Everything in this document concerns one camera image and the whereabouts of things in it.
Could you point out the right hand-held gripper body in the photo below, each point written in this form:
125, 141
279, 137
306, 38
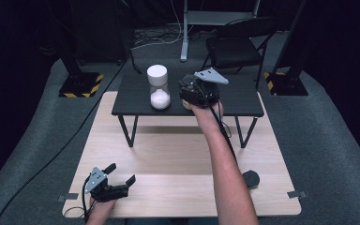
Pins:
204, 89

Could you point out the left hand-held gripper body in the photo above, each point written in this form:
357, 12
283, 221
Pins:
101, 189

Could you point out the person's left hand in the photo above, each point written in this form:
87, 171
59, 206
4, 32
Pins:
103, 206

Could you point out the person's right hand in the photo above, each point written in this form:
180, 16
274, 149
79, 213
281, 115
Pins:
201, 109

